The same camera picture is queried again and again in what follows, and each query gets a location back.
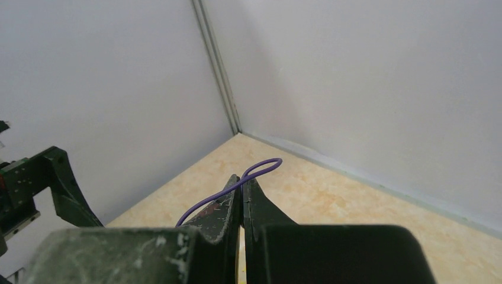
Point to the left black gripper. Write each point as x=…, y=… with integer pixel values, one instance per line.
x=23, y=179

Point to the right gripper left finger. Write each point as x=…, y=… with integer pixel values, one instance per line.
x=203, y=250

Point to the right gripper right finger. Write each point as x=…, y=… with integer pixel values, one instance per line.
x=279, y=250

